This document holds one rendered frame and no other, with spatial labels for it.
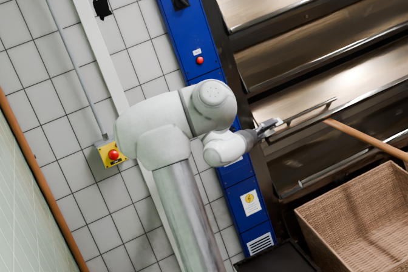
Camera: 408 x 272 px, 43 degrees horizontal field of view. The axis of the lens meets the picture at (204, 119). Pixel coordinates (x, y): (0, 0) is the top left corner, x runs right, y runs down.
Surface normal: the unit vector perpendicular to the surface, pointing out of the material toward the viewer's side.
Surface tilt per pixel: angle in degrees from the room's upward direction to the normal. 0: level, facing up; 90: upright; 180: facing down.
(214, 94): 54
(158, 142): 71
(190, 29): 90
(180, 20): 90
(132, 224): 90
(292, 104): 47
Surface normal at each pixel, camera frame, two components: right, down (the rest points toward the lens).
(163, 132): 0.05, 0.04
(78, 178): 0.33, 0.25
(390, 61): 0.04, -0.44
